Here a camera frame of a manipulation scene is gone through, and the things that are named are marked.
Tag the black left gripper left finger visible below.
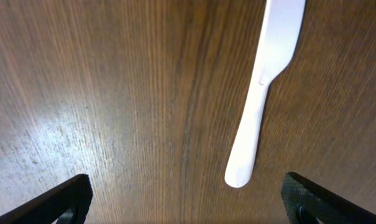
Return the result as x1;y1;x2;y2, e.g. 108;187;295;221
0;174;93;224

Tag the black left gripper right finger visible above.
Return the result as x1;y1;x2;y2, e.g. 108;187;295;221
281;172;376;224

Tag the pink plastic knife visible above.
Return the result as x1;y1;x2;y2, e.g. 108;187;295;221
224;0;306;188

